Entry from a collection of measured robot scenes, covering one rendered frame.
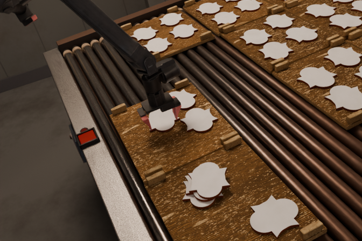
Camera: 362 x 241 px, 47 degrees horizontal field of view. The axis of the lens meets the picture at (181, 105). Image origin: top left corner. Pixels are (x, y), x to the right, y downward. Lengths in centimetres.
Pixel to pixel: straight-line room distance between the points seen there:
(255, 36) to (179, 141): 70
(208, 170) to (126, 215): 27
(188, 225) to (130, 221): 18
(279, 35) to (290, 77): 33
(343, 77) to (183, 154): 66
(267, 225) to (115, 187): 50
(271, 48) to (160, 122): 60
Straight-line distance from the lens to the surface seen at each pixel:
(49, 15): 386
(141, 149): 142
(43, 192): 288
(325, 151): 135
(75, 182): 283
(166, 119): 150
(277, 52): 177
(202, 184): 122
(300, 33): 189
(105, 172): 142
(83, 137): 158
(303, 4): 217
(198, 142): 139
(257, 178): 125
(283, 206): 117
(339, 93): 153
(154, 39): 204
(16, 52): 399
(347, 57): 172
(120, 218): 127
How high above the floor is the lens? 186
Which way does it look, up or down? 36 degrees down
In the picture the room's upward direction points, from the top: 13 degrees counter-clockwise
